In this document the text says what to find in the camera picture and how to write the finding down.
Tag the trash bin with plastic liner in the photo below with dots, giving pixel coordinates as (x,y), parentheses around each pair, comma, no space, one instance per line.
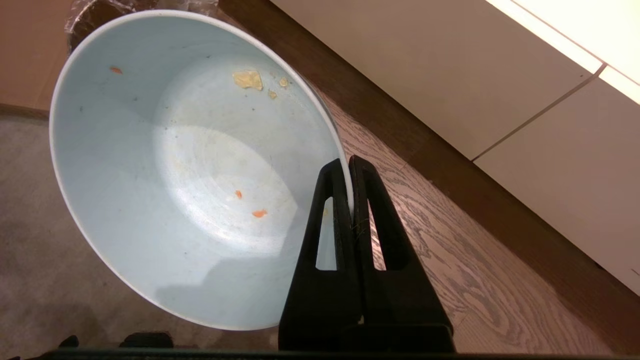
(95,17)

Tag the white cabinet door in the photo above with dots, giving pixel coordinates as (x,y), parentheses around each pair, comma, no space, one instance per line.
(575,170)
(440,65)

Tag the yellow food scrap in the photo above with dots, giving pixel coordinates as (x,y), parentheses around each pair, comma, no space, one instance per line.
(248,79)

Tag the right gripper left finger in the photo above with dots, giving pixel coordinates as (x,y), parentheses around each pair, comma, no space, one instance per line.
(320,300)

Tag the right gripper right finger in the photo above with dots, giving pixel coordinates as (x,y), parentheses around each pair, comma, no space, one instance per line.
(400,300)

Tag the light blue bowl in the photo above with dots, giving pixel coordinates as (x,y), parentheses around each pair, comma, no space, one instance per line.
(190,170)

